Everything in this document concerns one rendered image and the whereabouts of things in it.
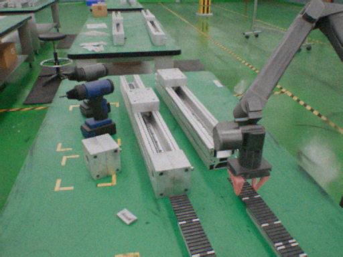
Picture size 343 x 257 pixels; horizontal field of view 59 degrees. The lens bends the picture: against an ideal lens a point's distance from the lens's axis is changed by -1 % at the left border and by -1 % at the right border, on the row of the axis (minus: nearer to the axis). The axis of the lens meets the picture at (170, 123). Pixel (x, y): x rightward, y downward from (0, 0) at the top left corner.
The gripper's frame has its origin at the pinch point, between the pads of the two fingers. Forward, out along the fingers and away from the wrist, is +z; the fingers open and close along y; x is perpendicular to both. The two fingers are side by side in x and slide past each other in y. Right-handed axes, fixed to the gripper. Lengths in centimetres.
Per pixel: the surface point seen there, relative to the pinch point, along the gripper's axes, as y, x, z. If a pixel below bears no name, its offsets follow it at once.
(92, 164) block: 40.6, -19.3, -2.9
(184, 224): 20.3, 8.4, -0.4
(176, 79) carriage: 0, -72, -9
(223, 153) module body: -0.6, -17.3, -1.5
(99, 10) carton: 21, -398, -6
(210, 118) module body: -2.6, -35.3, -5.5
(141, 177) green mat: 26.6, -17.6, 3.1
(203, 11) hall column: -344, -970, 67
